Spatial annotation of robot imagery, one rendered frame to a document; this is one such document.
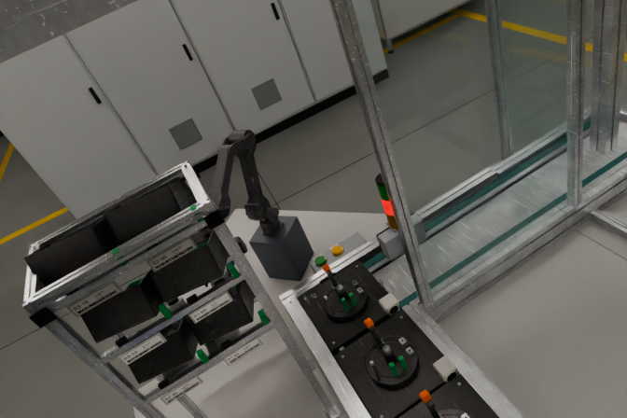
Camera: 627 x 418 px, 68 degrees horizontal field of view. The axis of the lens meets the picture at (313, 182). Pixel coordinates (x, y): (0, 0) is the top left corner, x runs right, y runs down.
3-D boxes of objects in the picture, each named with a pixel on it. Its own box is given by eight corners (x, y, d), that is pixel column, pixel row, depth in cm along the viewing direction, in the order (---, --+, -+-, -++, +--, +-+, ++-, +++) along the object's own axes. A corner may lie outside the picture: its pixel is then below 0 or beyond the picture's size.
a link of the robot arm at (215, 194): (236, 135, 156) (215, 124, 147) (256, 134, 151) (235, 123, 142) (220, 222, 150) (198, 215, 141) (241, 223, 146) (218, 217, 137)
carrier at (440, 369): (335, 359, 132) (322, 334, 125) (404, 313, 136) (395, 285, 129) (381, 432, 113) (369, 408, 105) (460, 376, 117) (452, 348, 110)
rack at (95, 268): (205, 427, 138) (25, 244, 92) (310, 358, 145) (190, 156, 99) (225, 496, 122) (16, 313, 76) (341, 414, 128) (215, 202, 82)
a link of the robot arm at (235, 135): (236, 128, 155) (224, 133, 150) (254, 127, 151) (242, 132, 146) (257, 215, 166) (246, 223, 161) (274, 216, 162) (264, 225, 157)
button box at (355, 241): (313, 272, 167) (308, 260, 164) (362, 242, 171) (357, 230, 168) (322, 284, 162) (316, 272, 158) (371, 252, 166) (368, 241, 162)
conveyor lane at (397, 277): (308, 318, 157) (298, 300, 152) (501, 194, 173) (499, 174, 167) (349, 383, 135) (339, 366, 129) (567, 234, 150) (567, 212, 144)
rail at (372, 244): (288, 314, 161) (277, 295, 155) (489, 187, 178) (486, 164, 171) (295, 325, 157) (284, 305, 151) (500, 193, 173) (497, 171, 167)
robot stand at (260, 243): (284, 250, 187) (265, 215, 176) (314, 253, 181) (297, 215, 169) (269, 277, 178) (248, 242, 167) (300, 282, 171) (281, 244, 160)
